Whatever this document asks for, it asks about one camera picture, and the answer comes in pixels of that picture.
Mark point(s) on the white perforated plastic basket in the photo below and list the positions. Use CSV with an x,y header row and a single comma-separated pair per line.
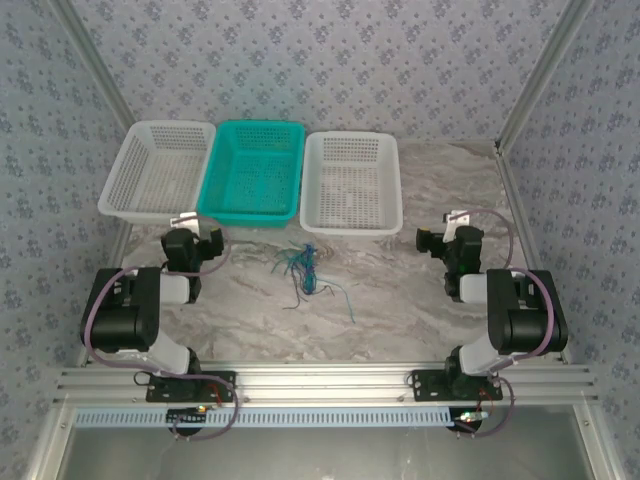
x,y
150,170
350,190

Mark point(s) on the aluminium frame post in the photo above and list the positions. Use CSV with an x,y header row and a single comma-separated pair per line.
x,y
545,70
95,70

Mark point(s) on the small black controller board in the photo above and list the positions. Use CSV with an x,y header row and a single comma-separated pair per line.
x,y
467,420
185,417

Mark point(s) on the aluminium frame leg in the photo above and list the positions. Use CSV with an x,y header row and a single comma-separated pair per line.
x,y
595,445
47,445

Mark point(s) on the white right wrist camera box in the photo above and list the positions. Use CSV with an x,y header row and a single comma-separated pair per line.
x,y
452,220

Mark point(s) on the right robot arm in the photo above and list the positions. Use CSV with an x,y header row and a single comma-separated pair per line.
x,y
525,320

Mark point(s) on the grey metal panel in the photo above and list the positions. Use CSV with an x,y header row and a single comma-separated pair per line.
x,y
320,455

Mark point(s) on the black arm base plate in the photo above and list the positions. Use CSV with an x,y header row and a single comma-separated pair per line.
x,y
165,392
430,385

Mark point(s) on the aluminium mounting rail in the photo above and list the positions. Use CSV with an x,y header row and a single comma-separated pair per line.
x,y
320,382

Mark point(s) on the teal perforated plastic basket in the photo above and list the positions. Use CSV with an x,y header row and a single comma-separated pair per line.
x,y
250,175

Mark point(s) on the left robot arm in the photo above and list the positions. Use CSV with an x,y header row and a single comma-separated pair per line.
x,y
120,320

